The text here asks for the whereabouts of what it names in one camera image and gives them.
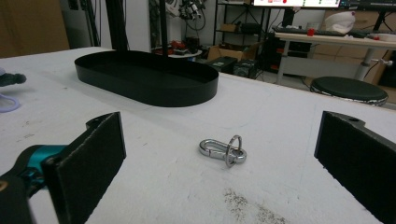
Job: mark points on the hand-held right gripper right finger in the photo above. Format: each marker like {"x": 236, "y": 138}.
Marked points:
{"x": 358, "y": 161}

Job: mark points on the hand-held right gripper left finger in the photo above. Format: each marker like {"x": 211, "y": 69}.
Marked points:
{"x": 90, "y": 161}

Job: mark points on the black key rack oval tray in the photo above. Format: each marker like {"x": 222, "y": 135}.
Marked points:
{"x": 140, "y": 79}

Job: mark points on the round black stool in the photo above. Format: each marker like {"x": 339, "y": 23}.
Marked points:
{"x": 348, "y": 88}

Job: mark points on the white desk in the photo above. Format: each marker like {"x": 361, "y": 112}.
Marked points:
{"x": 327, "y": 39}

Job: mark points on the small red object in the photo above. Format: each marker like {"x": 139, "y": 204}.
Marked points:
{"x": 310, "y": 32}

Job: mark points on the white cloth bundle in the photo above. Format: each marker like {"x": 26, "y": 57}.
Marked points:
{"x": 340, "y": 22}

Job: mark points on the black keyboard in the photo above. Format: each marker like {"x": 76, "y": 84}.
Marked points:
{"x": 299, "y": 31}

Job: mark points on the round white table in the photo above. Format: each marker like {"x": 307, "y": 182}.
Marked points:
{"x": 186, "y": 54}

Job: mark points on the brown wooden panel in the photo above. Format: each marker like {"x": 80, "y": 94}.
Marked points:
{"x": 31, "y": 25}

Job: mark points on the black computer tower green label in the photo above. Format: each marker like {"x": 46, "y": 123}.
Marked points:
{"x": 221, "y": 64}

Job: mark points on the computer monitor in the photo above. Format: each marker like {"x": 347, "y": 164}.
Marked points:
{"x": 295, "y": 2}

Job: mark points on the large open cardboard box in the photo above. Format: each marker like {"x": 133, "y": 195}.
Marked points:
{"x": 224, "y": 53}

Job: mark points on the small cardboard box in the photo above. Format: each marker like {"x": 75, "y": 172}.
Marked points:
{"x": 229, "y": 28}

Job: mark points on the black metal shelf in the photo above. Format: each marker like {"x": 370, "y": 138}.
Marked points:
{"x": 218, "y": 18}

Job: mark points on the black metal frame post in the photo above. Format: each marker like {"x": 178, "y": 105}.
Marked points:
{"x": 116, "y": 25}

